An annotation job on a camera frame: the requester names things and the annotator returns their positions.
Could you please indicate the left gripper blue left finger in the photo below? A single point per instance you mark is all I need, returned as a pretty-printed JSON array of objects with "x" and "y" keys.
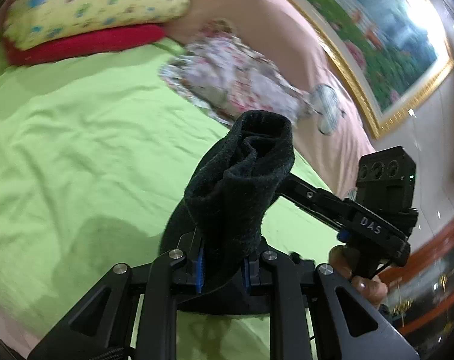
[{"x": 197, "y": 272}]

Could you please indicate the person's right hand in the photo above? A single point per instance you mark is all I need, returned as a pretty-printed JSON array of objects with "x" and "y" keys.
[{"x": 342, "y": 258}]

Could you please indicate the wooden glass door cabinet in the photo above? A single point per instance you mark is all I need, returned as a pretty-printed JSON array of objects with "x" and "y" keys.
[{"x": 421, "y": 297}]

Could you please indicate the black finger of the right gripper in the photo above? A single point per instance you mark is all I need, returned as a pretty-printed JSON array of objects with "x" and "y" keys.
[{"x": 319, "y": 203}]

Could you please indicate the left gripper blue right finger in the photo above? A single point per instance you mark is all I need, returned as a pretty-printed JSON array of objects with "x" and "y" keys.
[{"x": 251, "y": 275}]

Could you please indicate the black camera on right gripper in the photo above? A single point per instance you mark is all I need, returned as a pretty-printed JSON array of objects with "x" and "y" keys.
[{"x": 386, "y": 180}]

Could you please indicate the floral pillow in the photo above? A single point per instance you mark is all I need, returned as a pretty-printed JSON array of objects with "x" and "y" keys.
[{"x": 222, "y": 76}]

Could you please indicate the pink cartoon quilt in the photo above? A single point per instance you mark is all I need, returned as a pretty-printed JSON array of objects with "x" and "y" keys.
[{"x": 332, "y": 139}]

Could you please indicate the gold framed landscape painting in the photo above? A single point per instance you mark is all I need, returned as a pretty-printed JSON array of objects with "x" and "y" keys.
[{"x": 390, "y": 54}]

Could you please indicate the black pants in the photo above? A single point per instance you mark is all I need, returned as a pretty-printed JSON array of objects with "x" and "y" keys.
[{"x": 226, "y": 199}]

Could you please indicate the yellow patterned pillow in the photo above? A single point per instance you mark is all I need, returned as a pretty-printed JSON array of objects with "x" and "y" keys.
[{"x": 29, "y": 23}]

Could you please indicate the green bed sheet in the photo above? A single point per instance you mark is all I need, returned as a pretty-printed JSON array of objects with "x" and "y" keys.
[{"x": 95, "y": 154}]

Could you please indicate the red pillow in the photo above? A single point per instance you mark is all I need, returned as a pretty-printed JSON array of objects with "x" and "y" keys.
[{"x": 101, "y": 41}]

